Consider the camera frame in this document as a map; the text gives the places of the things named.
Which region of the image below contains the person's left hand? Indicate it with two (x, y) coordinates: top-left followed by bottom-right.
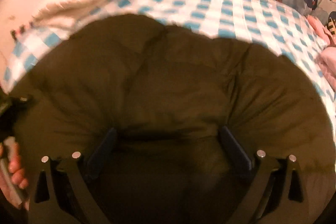
(1, 141), (30, 211)

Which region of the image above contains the black puffer jacket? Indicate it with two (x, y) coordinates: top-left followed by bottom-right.
(10, 14), (335, 223)

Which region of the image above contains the cream quilted duvet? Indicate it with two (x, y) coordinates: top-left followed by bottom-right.
(32, 0), (107, 30)

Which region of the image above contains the striped fabric item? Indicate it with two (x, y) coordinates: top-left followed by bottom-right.
(326, 17), (336, 36)

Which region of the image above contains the pink folded clothing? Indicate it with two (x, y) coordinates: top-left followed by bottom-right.
(307, 15), (335, 91)

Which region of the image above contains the blue white checkered bedsheet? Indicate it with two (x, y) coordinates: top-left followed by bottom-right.
(1, 0), (335, 117)

